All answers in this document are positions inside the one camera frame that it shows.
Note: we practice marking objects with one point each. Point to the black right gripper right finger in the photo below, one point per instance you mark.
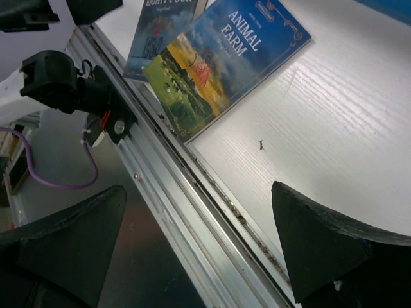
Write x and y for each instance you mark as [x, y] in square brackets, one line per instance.
[334, 260]

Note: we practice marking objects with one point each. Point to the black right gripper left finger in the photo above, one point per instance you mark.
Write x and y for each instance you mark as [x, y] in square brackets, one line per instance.
[62, 260]

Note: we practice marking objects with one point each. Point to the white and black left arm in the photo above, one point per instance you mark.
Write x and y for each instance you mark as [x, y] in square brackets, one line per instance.
[48, 78]

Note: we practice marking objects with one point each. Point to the Animal Farm book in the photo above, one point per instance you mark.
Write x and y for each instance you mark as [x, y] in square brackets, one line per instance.
[223, 55]

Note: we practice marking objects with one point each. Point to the Nineteen Eighty-Four book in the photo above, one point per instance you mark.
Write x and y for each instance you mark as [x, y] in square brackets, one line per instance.
[160, 22]

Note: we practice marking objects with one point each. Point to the blue and yellow bookshelf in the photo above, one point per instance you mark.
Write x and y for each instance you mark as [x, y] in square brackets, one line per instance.
[399, 9]

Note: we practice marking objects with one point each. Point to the aluminium rail frame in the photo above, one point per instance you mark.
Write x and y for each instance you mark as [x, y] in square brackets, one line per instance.
[228, 258]

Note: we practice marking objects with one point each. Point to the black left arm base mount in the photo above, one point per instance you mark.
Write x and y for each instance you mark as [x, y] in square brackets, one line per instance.
[99, 96]

